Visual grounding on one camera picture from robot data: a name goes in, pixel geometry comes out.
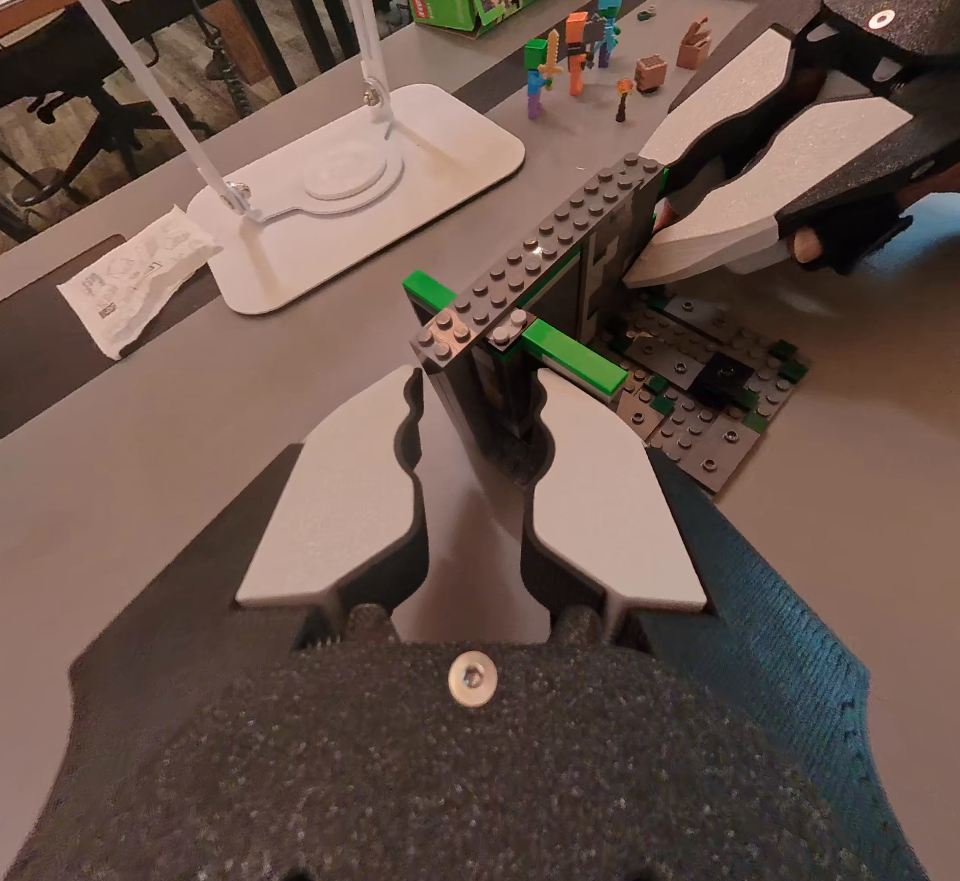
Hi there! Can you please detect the black coiled cable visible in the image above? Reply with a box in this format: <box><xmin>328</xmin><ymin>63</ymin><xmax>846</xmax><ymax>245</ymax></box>
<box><xmin>201</xmin><ymin>14</ymin><xmax>250</xmax><ymax>119</ymax></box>

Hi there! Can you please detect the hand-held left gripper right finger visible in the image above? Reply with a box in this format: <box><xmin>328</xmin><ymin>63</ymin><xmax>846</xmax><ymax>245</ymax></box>
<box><xmin>521</xmin><ymin>367</ymin><xmax>710</xmax><ymax>614</ymax></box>

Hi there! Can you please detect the grey green brick building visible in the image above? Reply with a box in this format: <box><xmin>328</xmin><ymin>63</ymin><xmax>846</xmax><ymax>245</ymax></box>
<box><xmin>402</xmin><ymin>161</ymin><xmax>811</xmax><ymax>496</ymax></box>

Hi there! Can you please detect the person's right hand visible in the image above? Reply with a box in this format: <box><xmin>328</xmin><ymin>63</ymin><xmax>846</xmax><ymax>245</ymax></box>
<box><xmin>774</xmin><ymin>209</ymin><xmax>916</xmax><ymax>276</ymax></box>

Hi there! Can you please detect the long grey brick plate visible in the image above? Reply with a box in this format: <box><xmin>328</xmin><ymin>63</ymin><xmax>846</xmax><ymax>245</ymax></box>
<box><xmin>411</xmin><ymin>153</ymin><xmax>670</xmax><ymax>376</ymax></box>

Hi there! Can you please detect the black office chair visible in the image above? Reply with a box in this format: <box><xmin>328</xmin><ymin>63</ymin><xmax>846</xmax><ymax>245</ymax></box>
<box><xmin>0</xmin><ymin>0</ymin><xmax>215</xmax><ymax>203</ymax></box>

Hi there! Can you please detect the white desktop stand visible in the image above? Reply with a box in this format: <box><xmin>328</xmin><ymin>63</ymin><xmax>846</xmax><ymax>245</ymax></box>
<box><xmin>41</xmin><ymin>0</ymin><xmax>526</xmax><ymax>316</ymax></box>

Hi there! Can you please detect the green headed toy figure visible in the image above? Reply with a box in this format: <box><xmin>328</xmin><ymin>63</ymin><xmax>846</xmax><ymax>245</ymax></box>
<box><xmin>523</xmin><ymin>29</ymin><xmax>564</xmax><ymax>121</ymax></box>

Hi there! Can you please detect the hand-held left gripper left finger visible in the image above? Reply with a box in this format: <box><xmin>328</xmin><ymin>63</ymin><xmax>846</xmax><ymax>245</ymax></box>
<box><xmin>234</xmin><ymin>365</ymin><xmax>432</xmax><ymax>608</ymax></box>

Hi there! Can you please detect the orange headed toy figure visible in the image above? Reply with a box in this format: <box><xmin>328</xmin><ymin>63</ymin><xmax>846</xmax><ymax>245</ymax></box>
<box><xmin>564</xmin><ymin>11</ymin><xmax>595</xmax><ymax>96</ymax></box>

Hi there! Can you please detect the person's blue knit clothing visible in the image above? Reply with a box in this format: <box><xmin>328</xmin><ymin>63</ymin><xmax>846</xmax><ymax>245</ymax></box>
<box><xmin>648</xmin><ymin>446</ymin><xmax>875</xmax><ymax>770</ymax></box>

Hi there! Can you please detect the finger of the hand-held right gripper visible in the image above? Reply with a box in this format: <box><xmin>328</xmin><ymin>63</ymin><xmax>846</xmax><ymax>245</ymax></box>
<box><xmin>641</xmin><ymin>26</ymin><xmax>826</xmax><ymax>181</ymax></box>
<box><xmin>621</xmin><ymin>95</ymin><xmax>915</xmax><ymax>291</ymax></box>

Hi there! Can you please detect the brown stepped brick piece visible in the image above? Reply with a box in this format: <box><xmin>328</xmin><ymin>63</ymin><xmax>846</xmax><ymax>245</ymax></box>
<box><xmin>676</xmin><ymin>17</ymin><xmax>712</xmax><ymax>70</ymax></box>

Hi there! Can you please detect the printed white paper bag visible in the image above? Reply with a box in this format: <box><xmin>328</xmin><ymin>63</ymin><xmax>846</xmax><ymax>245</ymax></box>
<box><xmin>58</xmin><ymin>204</ymin><xmax>225</xmax><ymax>361</ymax></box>

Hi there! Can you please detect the cyan headed toy figure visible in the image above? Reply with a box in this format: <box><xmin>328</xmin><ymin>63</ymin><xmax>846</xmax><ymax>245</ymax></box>
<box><xmin>588</xmin><ymin>0</ymin><xmax>627</xmax><ymax>68</ymax></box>

